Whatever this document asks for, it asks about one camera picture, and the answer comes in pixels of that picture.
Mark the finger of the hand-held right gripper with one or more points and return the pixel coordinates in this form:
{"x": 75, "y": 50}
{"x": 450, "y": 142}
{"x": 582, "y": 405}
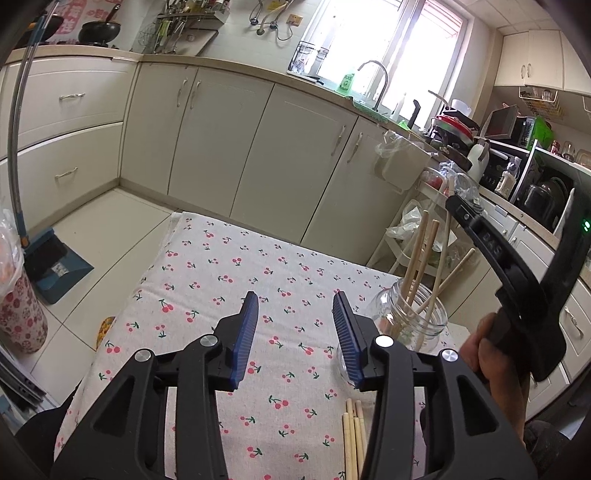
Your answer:
{"x": 461, "y": 207}

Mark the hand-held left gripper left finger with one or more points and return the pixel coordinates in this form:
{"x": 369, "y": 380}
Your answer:
{"x": 244, "y": 341}

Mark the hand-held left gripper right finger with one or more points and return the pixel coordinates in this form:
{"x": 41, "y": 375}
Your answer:
{"x": 348, "y": 341}

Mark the clear glass jar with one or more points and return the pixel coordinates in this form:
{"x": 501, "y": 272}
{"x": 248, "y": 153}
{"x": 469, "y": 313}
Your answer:
{"x": 390, "y": 297}

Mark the row of wooden chopsticks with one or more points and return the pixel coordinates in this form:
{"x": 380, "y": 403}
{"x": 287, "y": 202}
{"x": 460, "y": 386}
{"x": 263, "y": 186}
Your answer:
{"x": 347, "y": 443}

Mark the person's right hand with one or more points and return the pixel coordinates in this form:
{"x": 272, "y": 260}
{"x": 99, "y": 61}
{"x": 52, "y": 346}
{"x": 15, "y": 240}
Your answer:
{"x": 494, "y": 369}

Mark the white jug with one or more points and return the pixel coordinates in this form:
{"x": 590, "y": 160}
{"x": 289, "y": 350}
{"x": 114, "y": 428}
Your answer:
{"x": 478, "y": 161}

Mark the white rolling cart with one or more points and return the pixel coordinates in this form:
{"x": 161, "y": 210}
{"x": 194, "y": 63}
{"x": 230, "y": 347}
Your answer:
{"x": 406, "y": 221}

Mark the cherry print tablecloth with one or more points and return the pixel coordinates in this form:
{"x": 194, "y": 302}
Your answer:
{"x": 207, "y": 277}

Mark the hanging plastic bag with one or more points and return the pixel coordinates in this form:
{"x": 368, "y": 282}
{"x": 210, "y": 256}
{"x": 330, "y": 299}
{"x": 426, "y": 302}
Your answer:
{"x": 401, "y": 157}

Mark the stack of pans and lids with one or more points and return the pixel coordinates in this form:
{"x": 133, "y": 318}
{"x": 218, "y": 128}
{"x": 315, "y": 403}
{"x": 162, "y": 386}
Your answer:
{"x": 455, "y": 129}

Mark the black filter tap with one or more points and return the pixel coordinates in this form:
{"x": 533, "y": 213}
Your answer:
{"x": 414, "y": 113}

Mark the green plastic bag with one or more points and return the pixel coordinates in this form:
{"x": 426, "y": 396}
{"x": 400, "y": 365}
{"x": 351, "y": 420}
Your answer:
{"x": 542, "y": 131}

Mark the white slim bottle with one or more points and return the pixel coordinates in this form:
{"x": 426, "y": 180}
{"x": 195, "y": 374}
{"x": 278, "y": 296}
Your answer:
{"x": 399, "y": 106}

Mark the yellow patterned slipper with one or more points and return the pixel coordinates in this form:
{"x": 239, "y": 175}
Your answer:
{"x": 105, "y": 330}

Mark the chrome sink faucet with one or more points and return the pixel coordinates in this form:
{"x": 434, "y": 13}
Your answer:
{"x": 383, "y": 78}

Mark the green dish soap bottle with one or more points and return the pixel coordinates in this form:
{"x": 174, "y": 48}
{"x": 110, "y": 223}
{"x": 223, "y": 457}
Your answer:
{"x": 346, "y": 83}

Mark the kitchen window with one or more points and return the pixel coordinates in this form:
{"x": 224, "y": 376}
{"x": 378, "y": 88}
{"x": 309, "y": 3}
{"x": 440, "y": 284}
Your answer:
{"x": 392, "y": 46}

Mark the cream door base cabinets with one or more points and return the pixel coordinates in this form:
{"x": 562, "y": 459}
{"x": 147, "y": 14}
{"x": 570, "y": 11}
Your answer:
{"x": 277, "y": 161}

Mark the person's black trouser leg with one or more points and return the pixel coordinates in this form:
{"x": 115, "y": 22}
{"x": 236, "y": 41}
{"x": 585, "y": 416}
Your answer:
{"x": 41, "y": 424}

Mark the floral trash bin with bag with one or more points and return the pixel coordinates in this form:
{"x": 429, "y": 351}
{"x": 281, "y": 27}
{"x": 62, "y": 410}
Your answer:
{"x": 23, "y": 314}

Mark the cream drawer cabinet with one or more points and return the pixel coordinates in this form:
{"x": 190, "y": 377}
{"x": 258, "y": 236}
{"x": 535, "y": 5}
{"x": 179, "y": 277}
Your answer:
{"x": 69, "y": 138}

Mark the beige kitchen countertop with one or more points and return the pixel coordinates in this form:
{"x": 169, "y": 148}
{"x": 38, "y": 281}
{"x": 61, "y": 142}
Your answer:
{"x": 221, "y": 67}

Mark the black wok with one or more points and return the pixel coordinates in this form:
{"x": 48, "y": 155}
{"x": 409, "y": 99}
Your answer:
{"x": 97, "y": 32}

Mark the black pan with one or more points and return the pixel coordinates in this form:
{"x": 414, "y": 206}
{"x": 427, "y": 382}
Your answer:
{"x": 39, "y": 32}

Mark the cream wall cabinet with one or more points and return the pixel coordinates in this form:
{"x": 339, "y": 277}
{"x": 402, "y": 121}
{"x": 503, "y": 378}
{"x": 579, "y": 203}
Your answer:
{"x": 531, "y": 60}

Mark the wall socket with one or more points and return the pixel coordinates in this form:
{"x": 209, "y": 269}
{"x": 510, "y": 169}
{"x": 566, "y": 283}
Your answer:
{"x": 294, "y": 19}

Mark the wall utensil rack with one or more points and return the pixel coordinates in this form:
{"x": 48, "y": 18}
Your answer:
{"x": 184, "y": 23}

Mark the pink wall poster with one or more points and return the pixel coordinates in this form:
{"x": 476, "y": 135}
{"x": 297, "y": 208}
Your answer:
{"x": 83, "y": 14}

